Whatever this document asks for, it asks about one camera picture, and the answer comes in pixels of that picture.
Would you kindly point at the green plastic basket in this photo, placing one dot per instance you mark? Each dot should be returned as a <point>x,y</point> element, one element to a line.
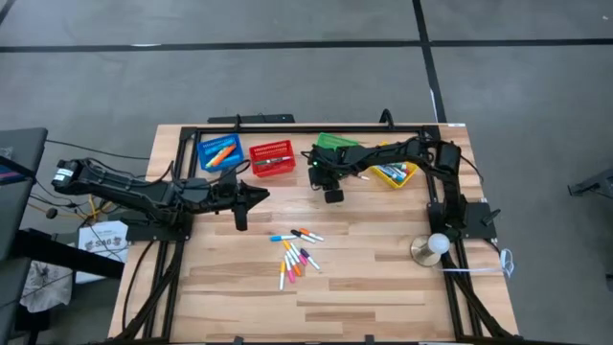
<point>335,140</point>

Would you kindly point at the green Expo dry-erase marker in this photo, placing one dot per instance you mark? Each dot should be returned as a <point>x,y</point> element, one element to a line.
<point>397,167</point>

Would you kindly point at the black power strip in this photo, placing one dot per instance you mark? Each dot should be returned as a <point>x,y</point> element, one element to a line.
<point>258,118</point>

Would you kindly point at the blue Expo dry-erase marker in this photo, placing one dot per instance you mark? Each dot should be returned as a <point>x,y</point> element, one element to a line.
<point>398,173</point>

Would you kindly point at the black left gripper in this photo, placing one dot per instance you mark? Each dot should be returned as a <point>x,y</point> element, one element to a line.
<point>225,194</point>

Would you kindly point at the small purple cap marker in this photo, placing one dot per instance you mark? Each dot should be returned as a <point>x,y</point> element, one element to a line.
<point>309,259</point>

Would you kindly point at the dark grey side table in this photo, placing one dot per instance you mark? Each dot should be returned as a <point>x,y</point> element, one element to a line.
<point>19,201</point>

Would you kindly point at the red plastic basket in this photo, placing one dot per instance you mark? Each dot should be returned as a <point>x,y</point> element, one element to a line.
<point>273,148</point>

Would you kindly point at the brass base white bulb lamp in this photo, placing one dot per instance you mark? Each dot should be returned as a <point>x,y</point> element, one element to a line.
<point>438,243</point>

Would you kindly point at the small yellow cap marker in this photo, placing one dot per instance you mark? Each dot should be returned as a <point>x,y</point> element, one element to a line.
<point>282,278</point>
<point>287,246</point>

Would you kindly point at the yellow plastic basket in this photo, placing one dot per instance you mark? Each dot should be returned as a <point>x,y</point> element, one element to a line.
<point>393,183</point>

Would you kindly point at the black aluminium table frame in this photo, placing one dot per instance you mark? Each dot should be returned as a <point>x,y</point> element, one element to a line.
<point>268,130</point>

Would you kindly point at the orange highlighter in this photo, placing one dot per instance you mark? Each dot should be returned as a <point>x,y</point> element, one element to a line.
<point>226,154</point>

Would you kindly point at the small orange cap marker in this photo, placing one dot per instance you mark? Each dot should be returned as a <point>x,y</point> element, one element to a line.
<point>311,234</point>
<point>297,270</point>

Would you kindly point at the blue plastic basket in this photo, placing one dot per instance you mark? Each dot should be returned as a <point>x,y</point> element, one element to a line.
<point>230,165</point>

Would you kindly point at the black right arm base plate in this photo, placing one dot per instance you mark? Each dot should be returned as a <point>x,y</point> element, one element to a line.
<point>479,227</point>

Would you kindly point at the white crumpled cloth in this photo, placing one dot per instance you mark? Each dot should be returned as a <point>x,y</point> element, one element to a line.
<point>45,287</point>

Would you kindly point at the white printed paper sheet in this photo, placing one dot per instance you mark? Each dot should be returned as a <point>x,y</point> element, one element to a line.
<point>103,244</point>

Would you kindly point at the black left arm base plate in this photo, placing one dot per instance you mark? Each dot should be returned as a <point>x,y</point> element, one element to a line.
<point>153,236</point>

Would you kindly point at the small light-blue cap marker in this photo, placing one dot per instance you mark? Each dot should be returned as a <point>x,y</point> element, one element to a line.
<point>282,237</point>

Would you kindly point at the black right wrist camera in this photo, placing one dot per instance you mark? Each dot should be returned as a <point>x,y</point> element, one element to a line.
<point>333,196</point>

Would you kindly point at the black table clamp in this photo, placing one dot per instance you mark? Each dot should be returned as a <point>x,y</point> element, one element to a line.
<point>369,340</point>
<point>238,340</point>

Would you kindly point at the small pink cap marker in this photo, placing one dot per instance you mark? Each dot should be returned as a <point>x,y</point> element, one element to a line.
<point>290,273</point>
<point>297,251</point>

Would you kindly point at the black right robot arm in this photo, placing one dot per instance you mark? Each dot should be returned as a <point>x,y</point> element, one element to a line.
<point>383,152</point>

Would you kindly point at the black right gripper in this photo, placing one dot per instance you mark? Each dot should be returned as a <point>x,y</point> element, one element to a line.
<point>323,165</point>

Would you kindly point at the thin red white marker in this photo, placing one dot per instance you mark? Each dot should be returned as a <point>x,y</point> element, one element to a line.
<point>364,177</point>

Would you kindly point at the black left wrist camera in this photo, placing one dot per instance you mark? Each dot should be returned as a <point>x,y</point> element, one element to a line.
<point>241,218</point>

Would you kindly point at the yellow-green highlighter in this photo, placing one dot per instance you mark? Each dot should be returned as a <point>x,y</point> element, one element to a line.
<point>214,160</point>

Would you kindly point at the teal Expo dry-erase marker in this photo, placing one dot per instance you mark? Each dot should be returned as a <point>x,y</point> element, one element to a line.
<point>384,172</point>

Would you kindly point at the thin green Expo marker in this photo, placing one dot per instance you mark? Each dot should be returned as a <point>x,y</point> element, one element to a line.
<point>273,160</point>

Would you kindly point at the white tape label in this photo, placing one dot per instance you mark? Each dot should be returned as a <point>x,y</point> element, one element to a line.
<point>456,125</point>

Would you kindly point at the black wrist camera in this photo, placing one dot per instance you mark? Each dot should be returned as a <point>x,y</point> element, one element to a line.
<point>241,218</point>
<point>333,196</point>

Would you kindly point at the black beam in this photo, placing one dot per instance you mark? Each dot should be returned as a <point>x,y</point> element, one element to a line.
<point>72,256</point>

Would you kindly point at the teal thick marker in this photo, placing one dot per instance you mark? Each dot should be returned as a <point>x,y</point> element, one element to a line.
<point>220,146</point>

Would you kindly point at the small black cap marker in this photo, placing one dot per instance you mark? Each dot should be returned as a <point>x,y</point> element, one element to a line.
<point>301,236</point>

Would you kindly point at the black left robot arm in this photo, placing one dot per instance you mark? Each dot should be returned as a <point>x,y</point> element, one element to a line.
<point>143,194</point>

